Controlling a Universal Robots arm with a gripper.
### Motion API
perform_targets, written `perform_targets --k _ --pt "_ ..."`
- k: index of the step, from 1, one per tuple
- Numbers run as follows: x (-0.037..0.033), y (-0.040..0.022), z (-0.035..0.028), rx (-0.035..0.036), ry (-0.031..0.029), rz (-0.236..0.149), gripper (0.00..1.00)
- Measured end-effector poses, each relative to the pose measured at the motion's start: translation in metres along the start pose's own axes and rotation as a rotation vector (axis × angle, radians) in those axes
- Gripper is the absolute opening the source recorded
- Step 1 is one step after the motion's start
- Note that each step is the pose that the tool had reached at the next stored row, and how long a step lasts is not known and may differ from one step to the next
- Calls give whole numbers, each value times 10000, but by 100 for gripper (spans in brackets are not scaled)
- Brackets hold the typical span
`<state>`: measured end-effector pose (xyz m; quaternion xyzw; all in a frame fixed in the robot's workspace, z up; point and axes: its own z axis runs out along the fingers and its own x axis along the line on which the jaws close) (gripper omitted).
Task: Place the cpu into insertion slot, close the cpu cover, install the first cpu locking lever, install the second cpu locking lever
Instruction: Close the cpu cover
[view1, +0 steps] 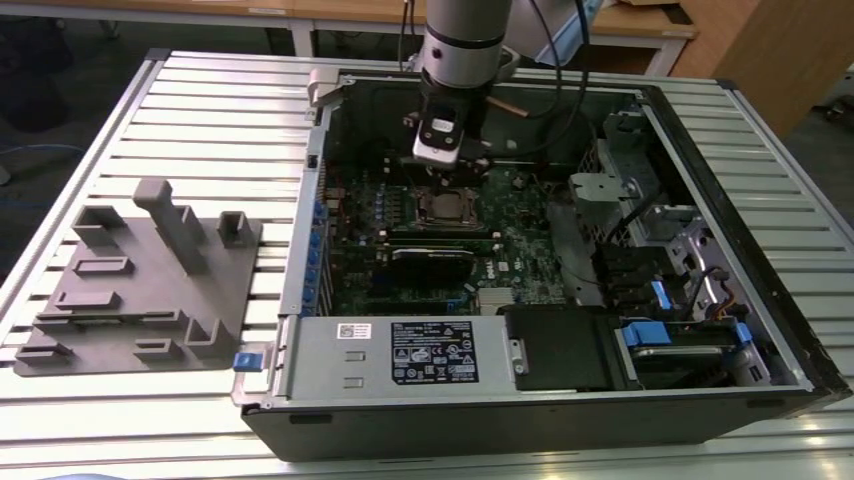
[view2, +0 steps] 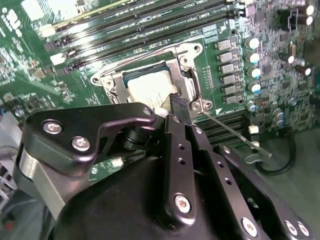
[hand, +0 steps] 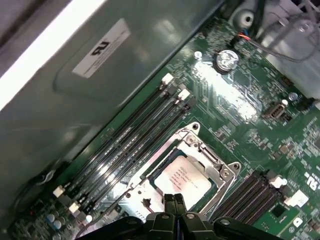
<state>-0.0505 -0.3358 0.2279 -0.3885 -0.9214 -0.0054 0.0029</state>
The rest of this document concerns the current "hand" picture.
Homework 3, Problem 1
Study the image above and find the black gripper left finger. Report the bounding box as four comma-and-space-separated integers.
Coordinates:
74, 193, 179, 240

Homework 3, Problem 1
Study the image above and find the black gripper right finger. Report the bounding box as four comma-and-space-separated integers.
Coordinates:
174, 193, 285, 240

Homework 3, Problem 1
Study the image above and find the silver CPU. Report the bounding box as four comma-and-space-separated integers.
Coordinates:
153, 156, 218, 211

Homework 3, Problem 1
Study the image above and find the CPU socket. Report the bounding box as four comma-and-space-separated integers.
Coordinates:
123, 121, 243, 226

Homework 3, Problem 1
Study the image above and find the green motherboard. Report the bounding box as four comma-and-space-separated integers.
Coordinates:
7, 19, 320, 240

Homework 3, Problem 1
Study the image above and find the black PC case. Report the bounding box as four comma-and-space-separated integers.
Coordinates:
0, 0, 251, 240

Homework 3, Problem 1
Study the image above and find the silver coin battery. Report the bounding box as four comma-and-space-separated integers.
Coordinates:
215, 49, 240, 74

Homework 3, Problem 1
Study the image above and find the white label sticker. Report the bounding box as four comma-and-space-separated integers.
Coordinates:
71, 17, 131, 80

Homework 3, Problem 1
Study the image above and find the thin grey cable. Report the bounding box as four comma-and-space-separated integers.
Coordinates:
247, 14, 320, 63

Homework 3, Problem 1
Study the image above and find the black case cable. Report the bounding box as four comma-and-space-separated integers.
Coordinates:
246, 0, 267, 41

